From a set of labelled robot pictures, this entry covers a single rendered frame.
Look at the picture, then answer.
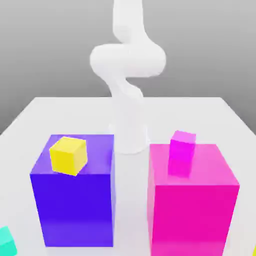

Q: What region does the small turquoise cube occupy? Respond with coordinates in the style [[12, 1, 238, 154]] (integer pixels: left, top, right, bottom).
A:
[[0, 225, 18, 256]]

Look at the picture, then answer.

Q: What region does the small magenta cube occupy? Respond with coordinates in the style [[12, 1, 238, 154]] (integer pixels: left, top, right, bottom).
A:
[[167, 130, 197, 178]]

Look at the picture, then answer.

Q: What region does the large purple box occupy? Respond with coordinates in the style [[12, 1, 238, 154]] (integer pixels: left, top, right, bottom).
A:
[[29, 134, 116, 248]]

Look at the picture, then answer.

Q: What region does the large pink box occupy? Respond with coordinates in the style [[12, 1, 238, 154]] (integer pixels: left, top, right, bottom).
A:
[[147, 143, 241, 256]]

